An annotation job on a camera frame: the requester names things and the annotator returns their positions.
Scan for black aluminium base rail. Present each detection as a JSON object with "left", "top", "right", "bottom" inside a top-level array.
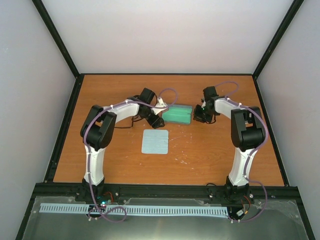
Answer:
[{"left": 32, "top": 182, "right": 301, "bottom": 207}]

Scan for frame post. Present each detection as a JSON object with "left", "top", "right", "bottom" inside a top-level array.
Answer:
[
  {"left": 32, "top": 0, "right": 80, "bottom": 79},
  {"left": 252, "top": 0, "right": 304, "bottom": 80}
]

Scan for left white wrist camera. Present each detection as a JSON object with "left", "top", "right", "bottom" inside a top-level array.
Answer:
[{"left": 152, "top": 97, "right": 168, "bottom": 115}]

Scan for black sunglasses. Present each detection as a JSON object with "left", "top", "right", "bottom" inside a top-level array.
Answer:
[{"left": 114, "top": 117, "right": 134, "bottom": 130}]

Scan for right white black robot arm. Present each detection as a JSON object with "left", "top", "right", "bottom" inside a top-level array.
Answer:
[{"left": 193, "top": 86, "right": 268, "bottom": 203}]

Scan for right back frame post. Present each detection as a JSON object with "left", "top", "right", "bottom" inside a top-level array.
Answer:
[{"left": 252, "top": 0, "right": 304, "bottom": 80}]

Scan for light blue cleaning cloth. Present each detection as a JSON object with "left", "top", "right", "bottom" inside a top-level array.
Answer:
[{"left": 141, "top": 129, "right": 169, "bottom": 155}]

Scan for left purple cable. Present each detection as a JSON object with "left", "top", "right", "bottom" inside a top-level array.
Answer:
[{"left": 82, "top": 87, "right": 180, "bottom": 223}]

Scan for grey green glasses case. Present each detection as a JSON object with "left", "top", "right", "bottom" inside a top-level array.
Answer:
[{"left": 161, "top": 104, "right": 193, "bottom": 125}]

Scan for left back frame post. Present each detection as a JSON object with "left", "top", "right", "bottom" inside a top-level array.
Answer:
[{"left": 32, "top": 0, "right": 80, "bottom": 79}]

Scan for light blue cable duct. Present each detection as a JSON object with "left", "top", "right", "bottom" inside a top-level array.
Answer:
[{"left": 39, "top": 203, "right": 229, "bottom": 218}]

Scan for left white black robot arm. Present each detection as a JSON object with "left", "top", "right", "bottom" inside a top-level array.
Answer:
[{"left": 80, "top": 88, "right": 169, "bottom": 202}]

